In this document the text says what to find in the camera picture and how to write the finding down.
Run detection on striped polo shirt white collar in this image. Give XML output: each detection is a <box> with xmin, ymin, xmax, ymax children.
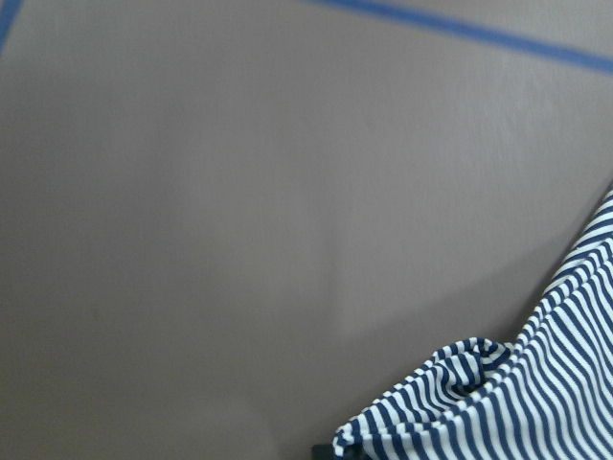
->
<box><xmin>331</xmin><ymin>195</ymin><xmax>612</xmax><ymax>459</ymax></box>

